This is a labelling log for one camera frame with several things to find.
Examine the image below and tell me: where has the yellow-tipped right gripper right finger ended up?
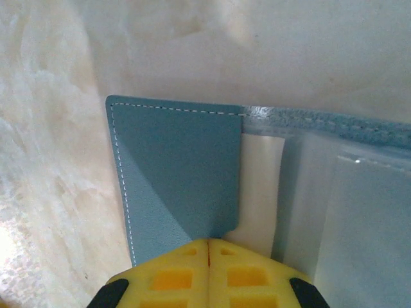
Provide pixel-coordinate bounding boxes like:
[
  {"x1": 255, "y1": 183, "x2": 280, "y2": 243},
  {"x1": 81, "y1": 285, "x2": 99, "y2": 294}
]
[{"x1": 207, "y1": 239, "x2": 331, "y2": 308}]

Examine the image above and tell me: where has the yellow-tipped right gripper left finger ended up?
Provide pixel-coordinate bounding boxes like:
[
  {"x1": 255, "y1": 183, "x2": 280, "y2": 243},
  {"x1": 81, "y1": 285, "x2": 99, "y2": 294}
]
[{"x1": 92, "y1": 237, "x2": 211, "y2": 308}]

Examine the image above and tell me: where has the blue card holder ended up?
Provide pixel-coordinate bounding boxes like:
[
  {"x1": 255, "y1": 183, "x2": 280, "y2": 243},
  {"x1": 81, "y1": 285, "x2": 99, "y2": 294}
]
[{"x1": 105, "y1": 94, "x2": 411, "y2": 308}]

